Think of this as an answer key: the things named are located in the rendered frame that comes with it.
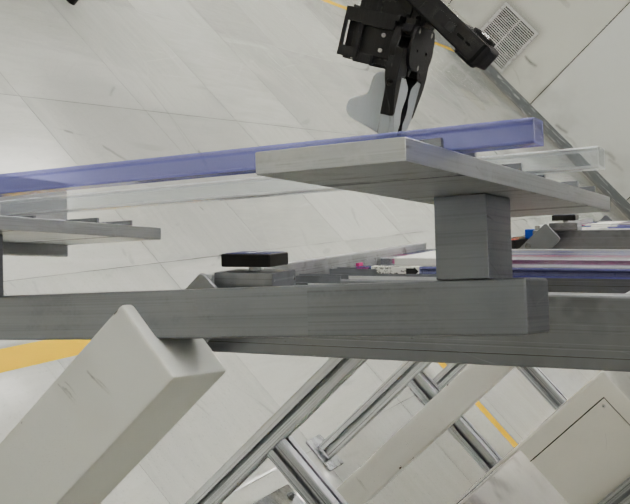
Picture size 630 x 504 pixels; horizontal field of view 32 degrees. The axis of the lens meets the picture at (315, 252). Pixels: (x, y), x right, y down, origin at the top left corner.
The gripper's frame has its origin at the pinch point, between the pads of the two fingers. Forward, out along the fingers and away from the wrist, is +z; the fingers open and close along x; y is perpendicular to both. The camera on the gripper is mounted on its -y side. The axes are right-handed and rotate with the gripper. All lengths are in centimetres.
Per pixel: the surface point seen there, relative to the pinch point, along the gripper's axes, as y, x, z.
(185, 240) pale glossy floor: 102, -140, 44
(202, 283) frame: 5.5, 25.4, 14.4
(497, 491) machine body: -15, -30, 42
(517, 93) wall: 207, -859, -30
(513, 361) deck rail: -22.6, 21.0, 13.6
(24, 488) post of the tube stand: -1, 55, 24
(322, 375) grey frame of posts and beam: 20, -49, 41
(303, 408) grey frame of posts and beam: 22, -49, 47
